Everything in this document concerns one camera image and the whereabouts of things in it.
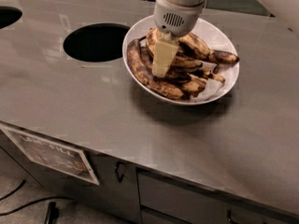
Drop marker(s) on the white paper napkin in bowl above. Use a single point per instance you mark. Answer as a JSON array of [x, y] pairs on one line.
[[211, 81]]

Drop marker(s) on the grey cabinet drawer front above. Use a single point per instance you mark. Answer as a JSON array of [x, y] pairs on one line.
[[188, 204]]

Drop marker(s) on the spotted banana upper right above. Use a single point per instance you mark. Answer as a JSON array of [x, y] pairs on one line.
[[195, 47]]

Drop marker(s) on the spotted banana second row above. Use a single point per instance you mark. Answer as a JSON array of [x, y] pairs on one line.
[[171, 75]]

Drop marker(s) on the small banana piece front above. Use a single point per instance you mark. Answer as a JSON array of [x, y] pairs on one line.
[[194, 86]]

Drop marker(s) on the landfill sign placard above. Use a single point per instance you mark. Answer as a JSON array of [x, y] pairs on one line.
[[54, 155]]

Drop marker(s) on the black cabinet door handle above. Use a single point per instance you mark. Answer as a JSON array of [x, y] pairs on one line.
[[117, 167]]

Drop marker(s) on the black drawer handle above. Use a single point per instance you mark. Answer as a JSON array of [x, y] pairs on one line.
[[231, 219]]

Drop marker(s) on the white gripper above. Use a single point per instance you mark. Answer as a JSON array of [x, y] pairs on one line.
[[177, 19]]

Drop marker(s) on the curved spotted banana top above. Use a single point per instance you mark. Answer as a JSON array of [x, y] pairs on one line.
[[181, 63]]

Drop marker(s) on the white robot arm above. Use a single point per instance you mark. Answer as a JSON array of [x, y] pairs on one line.
[[285, 10]]

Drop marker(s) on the black floor stand foot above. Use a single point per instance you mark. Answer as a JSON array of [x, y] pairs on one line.
[[52, 213]]

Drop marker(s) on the dark banana far right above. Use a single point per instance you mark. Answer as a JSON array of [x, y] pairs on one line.
[[225, 57]]

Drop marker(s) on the white bowl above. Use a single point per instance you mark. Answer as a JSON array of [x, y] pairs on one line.
[[214, 38]]

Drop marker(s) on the long spotted banana front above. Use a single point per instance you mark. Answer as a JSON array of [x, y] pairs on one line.
[[143, 75]]

